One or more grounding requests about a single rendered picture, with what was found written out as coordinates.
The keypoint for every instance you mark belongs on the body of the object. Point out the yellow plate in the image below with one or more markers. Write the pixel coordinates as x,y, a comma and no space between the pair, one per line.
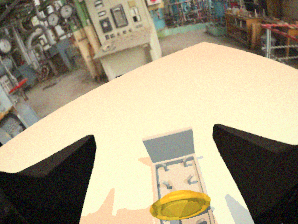
179,205

